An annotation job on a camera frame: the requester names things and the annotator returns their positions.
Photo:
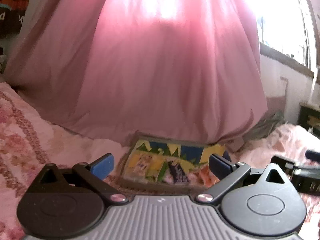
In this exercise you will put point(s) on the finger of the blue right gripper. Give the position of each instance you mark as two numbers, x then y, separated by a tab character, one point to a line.
312	155

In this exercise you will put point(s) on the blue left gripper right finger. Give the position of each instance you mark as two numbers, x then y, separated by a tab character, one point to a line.
230	177

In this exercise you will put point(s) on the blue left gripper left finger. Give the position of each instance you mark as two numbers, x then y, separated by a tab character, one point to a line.
91	176

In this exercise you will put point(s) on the orange snack packet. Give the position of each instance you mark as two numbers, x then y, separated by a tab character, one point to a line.
208	178

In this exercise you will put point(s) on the dark wooden furniture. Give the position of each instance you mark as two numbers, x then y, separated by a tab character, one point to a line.
309	118

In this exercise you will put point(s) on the grey green blanket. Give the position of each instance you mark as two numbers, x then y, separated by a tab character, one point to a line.
265	127

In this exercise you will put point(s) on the grey cardboard box lid tray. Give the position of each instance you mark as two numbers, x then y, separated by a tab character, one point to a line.
163	164

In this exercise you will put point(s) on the pink curtain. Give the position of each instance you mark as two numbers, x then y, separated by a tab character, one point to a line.
179	69

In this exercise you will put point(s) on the dark printed pillow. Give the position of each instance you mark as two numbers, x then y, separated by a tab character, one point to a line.
12	16

